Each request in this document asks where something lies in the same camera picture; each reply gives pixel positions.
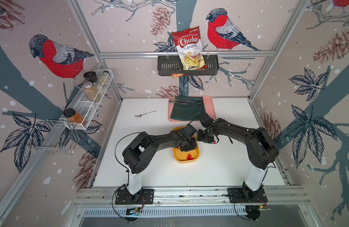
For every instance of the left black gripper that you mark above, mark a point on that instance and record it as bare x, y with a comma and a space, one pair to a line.
194, 145

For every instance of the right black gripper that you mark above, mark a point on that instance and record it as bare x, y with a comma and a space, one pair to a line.
199, 139

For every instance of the yellow plastic storage box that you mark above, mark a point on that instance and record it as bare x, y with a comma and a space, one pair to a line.
181, 157

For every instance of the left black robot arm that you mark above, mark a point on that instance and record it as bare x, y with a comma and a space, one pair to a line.
140, 152

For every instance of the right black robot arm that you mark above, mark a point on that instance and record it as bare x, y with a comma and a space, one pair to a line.
261, 149

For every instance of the pink plastic tray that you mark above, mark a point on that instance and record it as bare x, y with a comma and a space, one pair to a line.
209, 108

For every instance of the dark green folded cloth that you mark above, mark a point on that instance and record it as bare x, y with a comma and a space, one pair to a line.
189, 112

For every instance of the black tongs on tray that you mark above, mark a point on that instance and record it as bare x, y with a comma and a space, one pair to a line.
183, 102

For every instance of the silver metal fork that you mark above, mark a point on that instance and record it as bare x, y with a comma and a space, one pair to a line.
140, 115

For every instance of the left circuit board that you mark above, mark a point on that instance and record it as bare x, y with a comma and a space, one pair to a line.
133, 212

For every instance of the Chuba cassava chips bag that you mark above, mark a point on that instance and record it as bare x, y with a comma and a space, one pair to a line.
189, 47

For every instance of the clear pale spice jar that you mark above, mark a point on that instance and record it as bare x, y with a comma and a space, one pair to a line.
104, 78

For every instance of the silver lid spice jar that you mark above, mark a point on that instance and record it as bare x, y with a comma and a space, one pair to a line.
91, 91

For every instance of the orange spice jar black lid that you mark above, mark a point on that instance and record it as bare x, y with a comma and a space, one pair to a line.
74, 117

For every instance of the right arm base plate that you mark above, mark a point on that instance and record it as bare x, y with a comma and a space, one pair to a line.
240, 195

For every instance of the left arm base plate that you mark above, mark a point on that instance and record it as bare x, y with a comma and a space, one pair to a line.
143, 196

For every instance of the white wire spice rack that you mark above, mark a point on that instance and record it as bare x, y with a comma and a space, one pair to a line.
89, 109

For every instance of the chrome wire holder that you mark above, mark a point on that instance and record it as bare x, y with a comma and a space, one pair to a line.
62, 138

